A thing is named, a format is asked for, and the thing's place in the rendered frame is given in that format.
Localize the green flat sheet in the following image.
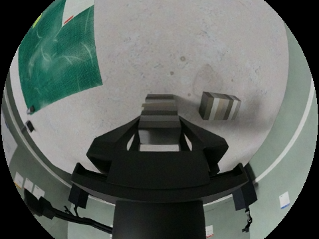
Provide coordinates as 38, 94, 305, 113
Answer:
18, 0, 103, 116

